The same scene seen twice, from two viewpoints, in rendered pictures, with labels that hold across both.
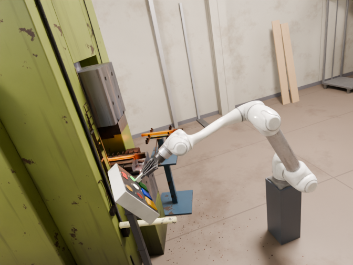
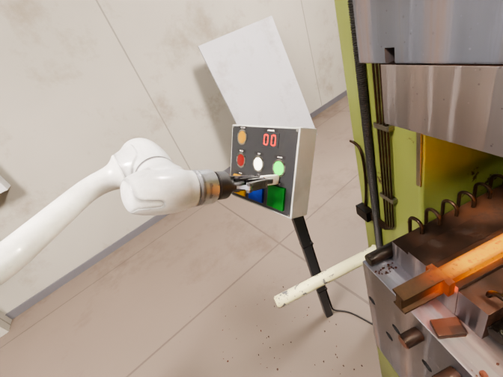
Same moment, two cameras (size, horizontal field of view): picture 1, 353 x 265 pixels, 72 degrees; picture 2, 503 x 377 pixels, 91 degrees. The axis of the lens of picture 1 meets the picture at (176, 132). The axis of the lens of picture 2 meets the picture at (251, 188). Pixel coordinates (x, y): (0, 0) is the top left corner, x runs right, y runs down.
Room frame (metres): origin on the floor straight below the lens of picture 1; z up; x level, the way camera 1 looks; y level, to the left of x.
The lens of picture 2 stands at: (2.00, 0.08, 1.47)
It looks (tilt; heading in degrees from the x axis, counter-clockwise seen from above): 31 degrees down; 167
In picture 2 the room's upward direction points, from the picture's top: 23 degrees counter-clockwise
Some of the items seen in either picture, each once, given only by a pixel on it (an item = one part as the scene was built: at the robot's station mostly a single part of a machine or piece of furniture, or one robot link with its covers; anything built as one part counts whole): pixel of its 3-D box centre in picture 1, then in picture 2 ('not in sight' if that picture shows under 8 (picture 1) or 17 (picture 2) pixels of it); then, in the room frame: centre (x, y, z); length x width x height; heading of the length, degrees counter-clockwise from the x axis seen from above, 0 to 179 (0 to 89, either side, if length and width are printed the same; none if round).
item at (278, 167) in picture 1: (283, 164); not in sight; (1.61, -0.78, 0.77); 0.18 x 0.16 x 0.22; 10
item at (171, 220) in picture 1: (148, 222); (327, 276); (1.44, 0.35, 0.62); 0.44 x 0.05 x 0.05; 82
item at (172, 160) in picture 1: (164, 155); not in sight; (2.33, 0.18, 0.67); 0.40 x 0.30 x 0.02; 170
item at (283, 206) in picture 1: (283, 208); not in sight; (1.62, -0.78, 0.30); 0.20 x 0.20 x 0.60; 11
